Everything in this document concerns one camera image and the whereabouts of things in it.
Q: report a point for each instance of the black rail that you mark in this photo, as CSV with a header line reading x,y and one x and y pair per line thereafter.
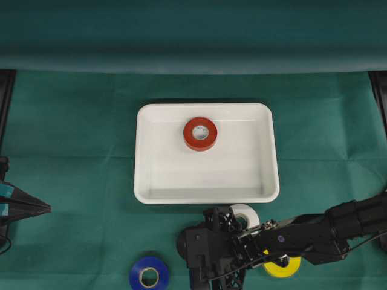
x,y
7,83
378,81

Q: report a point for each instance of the black left side rail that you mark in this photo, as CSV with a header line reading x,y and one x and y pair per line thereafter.
x,y
7,83

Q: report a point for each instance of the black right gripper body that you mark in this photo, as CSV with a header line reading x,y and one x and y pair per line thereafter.
x,y
207,250

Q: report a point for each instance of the black right side rail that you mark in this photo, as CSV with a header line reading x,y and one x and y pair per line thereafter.
x,y
378,81

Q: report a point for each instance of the white tape roll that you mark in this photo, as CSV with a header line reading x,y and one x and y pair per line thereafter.
x,y
245,215

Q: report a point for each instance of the red tape roll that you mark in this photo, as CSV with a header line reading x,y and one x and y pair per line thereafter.
x,y
200,134

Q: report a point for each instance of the blue tape roll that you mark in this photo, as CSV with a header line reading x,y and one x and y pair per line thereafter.
x,y
149,273

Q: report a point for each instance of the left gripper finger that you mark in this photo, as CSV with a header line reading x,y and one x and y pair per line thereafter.
x,y
13,216
14,195

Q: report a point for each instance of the yellow tape roll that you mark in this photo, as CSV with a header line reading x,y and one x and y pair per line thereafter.
x,y
292,267

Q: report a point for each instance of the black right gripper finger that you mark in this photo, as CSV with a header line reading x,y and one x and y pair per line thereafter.
x,y
229,277
221,219

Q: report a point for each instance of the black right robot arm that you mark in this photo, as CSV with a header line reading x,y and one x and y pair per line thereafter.
x,y
322,238

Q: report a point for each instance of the white plastic tray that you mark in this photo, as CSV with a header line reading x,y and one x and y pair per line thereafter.
x,y
241,166

